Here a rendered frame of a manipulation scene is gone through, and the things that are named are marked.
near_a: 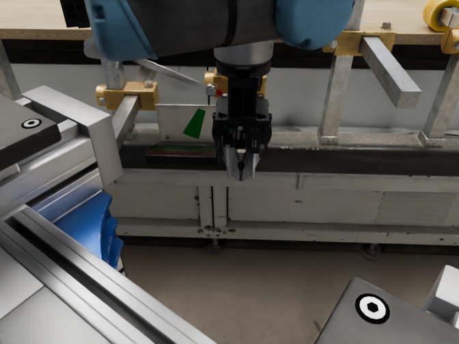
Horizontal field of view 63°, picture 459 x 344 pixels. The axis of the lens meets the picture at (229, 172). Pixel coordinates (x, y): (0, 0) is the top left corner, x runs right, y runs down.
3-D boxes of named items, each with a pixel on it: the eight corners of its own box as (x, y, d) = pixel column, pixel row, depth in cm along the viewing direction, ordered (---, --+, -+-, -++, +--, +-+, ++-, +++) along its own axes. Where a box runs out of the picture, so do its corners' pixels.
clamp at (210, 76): (265, 99, 84) (266, 77, 81) (205, 97, 84) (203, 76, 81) (264, 87, 88) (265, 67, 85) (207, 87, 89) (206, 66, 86)
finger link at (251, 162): (240, 198, 59) (241, 150, 53) (240, 175, 63) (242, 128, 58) (259, 199, 59) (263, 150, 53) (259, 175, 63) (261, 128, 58)
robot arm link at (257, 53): (215, 14, 49) (278, 15, 49) (216, 50, 52) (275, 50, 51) (210, 33, 43) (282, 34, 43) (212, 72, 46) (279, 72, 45)
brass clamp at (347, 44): (391, 57, 77) (397, 33, 73) (324, 56, 77) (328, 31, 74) (382, 47, 81) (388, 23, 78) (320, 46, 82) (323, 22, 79)
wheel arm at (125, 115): (112, 175, 68) (107, 155, 65) (93, 175, 68) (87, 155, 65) (157, 76, 102) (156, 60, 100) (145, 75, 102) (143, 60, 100)
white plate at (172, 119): (266, 144, 91) (269, 107, 85) (160, 141, 92) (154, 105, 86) (266, 142, 92) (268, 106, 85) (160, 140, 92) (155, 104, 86)
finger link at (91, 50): (89, 73, 74) (78, 24, 68) (120, 69, 75) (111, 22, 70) (90, 79, 72) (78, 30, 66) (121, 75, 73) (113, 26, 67)
